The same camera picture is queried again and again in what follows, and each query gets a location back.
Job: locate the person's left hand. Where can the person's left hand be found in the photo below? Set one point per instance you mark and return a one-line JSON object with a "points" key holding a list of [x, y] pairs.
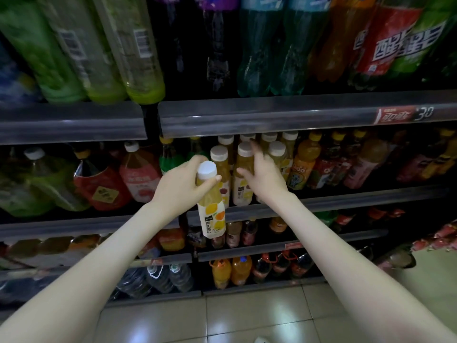
{"points": [[175, 193]]}

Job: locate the person's right hand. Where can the person's right hand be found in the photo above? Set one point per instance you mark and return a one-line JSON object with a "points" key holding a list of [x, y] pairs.
{"points": [[265, 182]]}

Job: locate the orange juice bottle white cap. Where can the orange juice bottle white cap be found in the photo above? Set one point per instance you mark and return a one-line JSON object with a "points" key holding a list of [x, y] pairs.
{"points": [[212, 210]]}

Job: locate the dark grey store shelving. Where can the dark grey store shelving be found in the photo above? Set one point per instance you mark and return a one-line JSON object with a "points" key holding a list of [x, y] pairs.
{"points": [[285, 114]]}

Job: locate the row of large water jugs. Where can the row of large water jugs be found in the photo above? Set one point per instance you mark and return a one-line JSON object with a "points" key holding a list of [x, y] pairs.
{"points": [[157, 278]]}

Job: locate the person's right forearm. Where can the person's right forearm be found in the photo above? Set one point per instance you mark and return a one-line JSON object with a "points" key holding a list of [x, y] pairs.
{"points": [[364, 282]]}

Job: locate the person's left forearm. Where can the person's left forearm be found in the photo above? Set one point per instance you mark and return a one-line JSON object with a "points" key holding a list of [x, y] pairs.
{"points": [[78, 289]]}

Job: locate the red price tag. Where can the red price tag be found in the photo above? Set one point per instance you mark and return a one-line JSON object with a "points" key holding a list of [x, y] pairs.
{"points": [[391, 115]]}

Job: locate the pile of red snack packets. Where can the pile of red snack packets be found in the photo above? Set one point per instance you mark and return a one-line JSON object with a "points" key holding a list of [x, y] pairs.
{"points": [[443, 232]]}

